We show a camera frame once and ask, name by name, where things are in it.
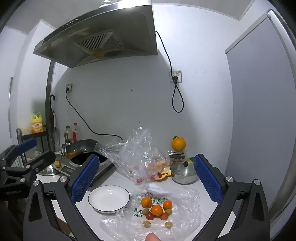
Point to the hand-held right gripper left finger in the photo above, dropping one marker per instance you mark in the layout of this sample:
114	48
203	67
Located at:
85	178

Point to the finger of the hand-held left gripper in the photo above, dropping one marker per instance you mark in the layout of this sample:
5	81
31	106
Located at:
27	144
44	158

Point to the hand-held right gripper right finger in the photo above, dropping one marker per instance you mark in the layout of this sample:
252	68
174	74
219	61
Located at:
208	178

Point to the white plate with dark rim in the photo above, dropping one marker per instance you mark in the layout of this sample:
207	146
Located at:
108	197

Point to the green printed plastic bag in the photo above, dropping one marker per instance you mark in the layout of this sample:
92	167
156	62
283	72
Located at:
185	208

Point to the small yellow round fruit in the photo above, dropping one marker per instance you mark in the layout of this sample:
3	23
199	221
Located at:
168	224
145	211
168	211
146	223

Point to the orange tangerine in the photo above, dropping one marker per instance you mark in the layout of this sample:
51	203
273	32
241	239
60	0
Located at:
146	202
157	210

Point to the person's right hand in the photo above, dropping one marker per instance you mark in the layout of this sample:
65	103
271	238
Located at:
151	237

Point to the white cup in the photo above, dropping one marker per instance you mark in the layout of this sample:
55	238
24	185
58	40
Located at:
37	153

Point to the plain steel lid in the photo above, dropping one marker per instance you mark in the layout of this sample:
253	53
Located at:
47	171

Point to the black metal rack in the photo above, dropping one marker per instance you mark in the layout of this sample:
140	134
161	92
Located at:
42	139

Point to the silver induction cooker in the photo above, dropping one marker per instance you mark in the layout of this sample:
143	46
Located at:
67	170

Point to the small steel pot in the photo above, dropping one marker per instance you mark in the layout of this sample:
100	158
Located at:
185	180

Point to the yellow oil bottle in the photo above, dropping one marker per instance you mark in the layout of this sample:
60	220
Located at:
37	122

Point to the green yellow sponge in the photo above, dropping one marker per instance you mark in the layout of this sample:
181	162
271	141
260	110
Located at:
191	160

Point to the dark glass bottle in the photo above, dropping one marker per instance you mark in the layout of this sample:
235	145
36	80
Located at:
67	134

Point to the black umbrella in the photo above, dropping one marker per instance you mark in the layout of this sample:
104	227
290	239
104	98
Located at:
52	120

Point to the red-capped plastic bottle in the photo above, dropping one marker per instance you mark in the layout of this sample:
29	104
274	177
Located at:
74	132

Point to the orange peel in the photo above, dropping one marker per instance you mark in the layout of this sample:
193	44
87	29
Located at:
166	172

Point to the large orange with leaf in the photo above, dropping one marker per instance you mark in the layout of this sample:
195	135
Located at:
178	143

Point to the white plastic bag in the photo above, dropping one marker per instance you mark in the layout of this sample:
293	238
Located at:
156	188

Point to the clear crumpled plastic bag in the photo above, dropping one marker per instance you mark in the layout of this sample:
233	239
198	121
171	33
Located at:
136	150

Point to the white cabinet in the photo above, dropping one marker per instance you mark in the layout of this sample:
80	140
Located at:
254	115

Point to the steel range hood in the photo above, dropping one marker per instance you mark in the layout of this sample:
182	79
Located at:
99	39

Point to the white wall socket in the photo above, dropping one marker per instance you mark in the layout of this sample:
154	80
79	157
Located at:
69	87
176	77

